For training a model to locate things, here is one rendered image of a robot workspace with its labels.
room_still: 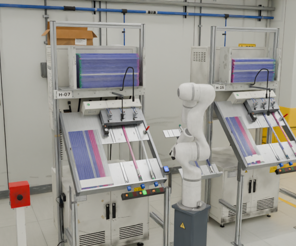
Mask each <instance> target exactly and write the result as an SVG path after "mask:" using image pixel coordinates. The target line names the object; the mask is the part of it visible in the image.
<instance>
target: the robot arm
mask: <svg viewBox="0 0 296 246"><path fill-rule="evenodd" d="M177 95H178V97H179V98H180V99H181V100H183V104H182V115H181V120H182V122H183V123H184V124H186V125H187V128H185V129H184V130H183V132H182V133H181V135H180V137H179V138H178V140H177V141H176V144H175V145H174V146H173V147H172V148H171V150H170V153H169V155H171V158H172V160H175V159H176V160H177V161H178V163H179V164H180V165H181V167H182V171H183V183H182V200H179V201H178V202H177V207H178V208H180V209H182V210H185V211H201V210H203V209H205V208H206V203H205V202H203V201H201V169H200V168H198V167H196V166H193V165H191V164H189V161H204V160H207V159H208V158H209V157H210V154H211V151H210V147H209V145H208V143H207V141H206V139H205V136H204V133H203V116H204V112H205V110H206V109H207V108H208V106H209V105H210V104H211V103H212V102H213V101H214V99H215V96H216V91H215V89H214V88H213V87H212V86H211V85H209V84H195V83H194V82H189V83H183V84H181V85H180V86H179V87H178V90H177ZM197 101H198V103H197ZM194 140H197V142H192V141H194Z"/></svg>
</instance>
